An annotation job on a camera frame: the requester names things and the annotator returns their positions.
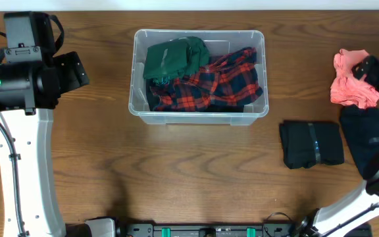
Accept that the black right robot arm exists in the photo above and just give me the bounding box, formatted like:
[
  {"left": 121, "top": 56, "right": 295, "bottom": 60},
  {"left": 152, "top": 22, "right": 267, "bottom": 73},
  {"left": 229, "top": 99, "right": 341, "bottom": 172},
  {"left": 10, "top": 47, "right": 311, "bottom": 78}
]
[{"left": 295, "top": 51, "right": 379, "bottom": 236}]

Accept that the black folded garment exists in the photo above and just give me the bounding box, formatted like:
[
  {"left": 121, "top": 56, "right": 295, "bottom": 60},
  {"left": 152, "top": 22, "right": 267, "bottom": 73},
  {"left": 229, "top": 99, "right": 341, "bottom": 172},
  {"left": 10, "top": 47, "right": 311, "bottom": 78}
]
[{"left": 279, "top": 120, "right": 344, "bottom": 169}]

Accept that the black garment in bin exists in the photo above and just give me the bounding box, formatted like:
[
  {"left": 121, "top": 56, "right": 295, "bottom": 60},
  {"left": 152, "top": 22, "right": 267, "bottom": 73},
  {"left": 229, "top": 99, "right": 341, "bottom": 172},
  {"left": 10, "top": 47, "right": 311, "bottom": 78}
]
[{"left": 145, "top": 82, "right": 159, "bottom": 111}]

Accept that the navy folded garment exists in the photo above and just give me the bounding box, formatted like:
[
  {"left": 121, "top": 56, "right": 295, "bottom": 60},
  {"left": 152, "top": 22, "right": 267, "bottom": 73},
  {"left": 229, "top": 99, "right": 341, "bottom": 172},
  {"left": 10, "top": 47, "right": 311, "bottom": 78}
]
[{"left": 340, "top": 105, "right": 379, "bottom": 176}]

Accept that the clear plastic storage bin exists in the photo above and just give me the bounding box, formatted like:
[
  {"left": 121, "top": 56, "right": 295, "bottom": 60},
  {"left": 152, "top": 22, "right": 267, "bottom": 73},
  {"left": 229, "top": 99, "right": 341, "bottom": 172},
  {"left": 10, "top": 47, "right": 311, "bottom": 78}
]
[{"left": 128, "top": 29, "right": 270, "bottom": 126}]

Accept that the dark green garment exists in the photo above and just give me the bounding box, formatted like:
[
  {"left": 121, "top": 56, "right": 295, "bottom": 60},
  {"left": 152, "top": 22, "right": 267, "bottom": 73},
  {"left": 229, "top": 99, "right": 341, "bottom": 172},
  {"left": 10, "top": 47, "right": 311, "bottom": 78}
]
[{"left": 143, "top": 36, "right": 210, "bottom": 84}]

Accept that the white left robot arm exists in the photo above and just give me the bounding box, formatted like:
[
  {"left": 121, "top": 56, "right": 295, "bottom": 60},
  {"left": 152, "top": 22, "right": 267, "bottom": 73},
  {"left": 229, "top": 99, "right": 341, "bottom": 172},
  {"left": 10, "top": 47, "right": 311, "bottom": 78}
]
[{"left": 0, "top": 12, "right": 91, "bottom": 236}]

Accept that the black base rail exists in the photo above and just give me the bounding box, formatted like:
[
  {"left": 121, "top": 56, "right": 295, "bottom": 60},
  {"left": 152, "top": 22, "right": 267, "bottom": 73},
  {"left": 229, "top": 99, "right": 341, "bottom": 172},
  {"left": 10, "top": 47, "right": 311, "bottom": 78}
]
[{"left": 116, "top": 223, "right": 298, "bottom": 237}]

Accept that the pink garment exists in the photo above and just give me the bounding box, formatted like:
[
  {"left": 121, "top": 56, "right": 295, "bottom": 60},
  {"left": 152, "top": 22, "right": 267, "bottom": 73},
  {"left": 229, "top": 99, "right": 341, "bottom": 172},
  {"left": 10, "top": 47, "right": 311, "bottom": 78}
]
[{"left": 330, "top": 49, "right": 379, "bottom": 109}]

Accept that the red plaid flannel shirt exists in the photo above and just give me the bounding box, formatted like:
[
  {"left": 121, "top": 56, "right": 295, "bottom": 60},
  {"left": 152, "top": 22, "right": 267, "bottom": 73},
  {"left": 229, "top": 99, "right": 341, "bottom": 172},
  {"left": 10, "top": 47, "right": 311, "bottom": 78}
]
[{"left": 149, "top": 47, "right": 263, "bottom": 113}]

